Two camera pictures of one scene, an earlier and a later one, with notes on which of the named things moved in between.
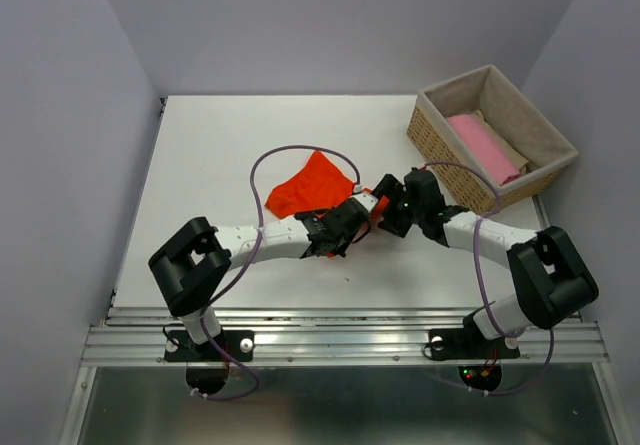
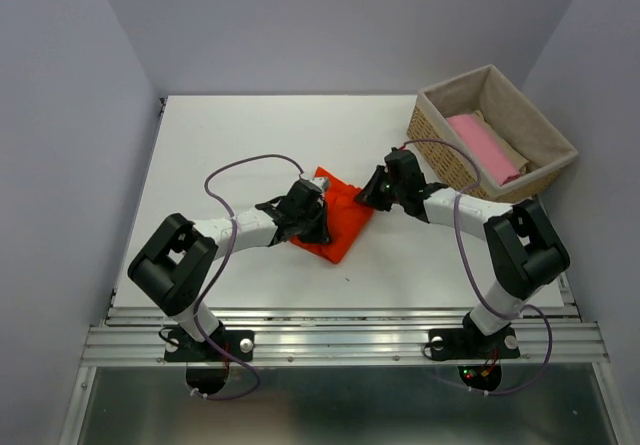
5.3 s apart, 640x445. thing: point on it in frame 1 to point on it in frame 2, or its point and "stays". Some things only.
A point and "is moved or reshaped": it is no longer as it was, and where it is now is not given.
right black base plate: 468,344 stays
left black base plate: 180,347 stays
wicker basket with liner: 486,140 stays
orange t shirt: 321,185 is moved or reshaped
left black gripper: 340,250 to 321,234
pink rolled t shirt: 485,148 stays
